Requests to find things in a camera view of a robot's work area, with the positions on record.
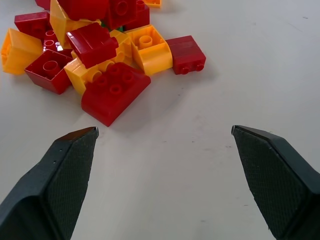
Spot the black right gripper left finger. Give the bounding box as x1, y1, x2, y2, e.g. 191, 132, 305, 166
0, 126, 100, 240

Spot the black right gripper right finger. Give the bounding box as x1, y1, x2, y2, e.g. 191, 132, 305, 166
231, 125, 320, 240

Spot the red hollow block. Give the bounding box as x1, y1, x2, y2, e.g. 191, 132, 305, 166
24, 49, 75, 95
101, 0, 151, 32

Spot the red curved four-stud block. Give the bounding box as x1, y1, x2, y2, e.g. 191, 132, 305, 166
80, 62, 152, 128

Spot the yellow studded block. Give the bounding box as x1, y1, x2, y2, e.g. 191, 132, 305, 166
63, 56, 115, 96

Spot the red plastic building brick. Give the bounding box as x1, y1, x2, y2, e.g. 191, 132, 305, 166
42, 29, 74, 58

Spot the red ridged block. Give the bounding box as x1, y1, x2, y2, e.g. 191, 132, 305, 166
65, 22, 119, 69

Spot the red two-stud block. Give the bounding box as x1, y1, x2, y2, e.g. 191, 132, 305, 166
165, 35, 207, 76

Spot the yellow hollow curved block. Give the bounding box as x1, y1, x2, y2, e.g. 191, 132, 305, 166
124, 24, 174, 77

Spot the green plastic building brick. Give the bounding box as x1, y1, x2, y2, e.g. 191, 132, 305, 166
100, 20, 126, 33

